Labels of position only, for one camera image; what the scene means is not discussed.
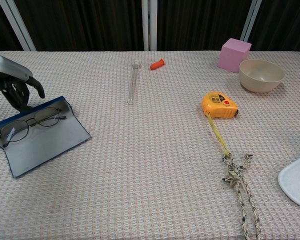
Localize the thin metal eyeglasses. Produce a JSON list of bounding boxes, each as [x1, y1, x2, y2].
[[0, 107, 67, 148]]

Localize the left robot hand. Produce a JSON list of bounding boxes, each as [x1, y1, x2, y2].
[[0, 51, 46, 113]]

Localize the yellow tape measure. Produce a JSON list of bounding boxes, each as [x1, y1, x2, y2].
[[201, 91, 240, 156]]

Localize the orange rubber finger cot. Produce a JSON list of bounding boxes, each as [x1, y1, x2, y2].
[[150, 58, 166, 71]]

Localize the white slipper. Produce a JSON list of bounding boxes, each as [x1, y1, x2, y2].
[[277, 149, 300, 210]]

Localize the pink foam cube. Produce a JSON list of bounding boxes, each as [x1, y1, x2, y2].
[[217, 37, 253, 74]]

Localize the pink woven tablecloth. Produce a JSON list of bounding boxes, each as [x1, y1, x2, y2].
[[0, 50, 300, 240]]

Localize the beige bowl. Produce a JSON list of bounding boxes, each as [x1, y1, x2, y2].
[[238, 59, 286, 94]]

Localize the clear glass test tube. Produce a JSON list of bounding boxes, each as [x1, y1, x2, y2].
[[127, 59, 142, 105]]

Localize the braided beige black rope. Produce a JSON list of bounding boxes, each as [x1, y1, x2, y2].
[[221, 152, 263, 240]]

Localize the blue box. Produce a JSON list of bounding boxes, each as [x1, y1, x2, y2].
[[0, 95, 92, 179]]

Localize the white frame post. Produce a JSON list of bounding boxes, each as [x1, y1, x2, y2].
[[0, 0, 37, 52], [141, 0, 158, 52], [239, 0, 263, 42]]

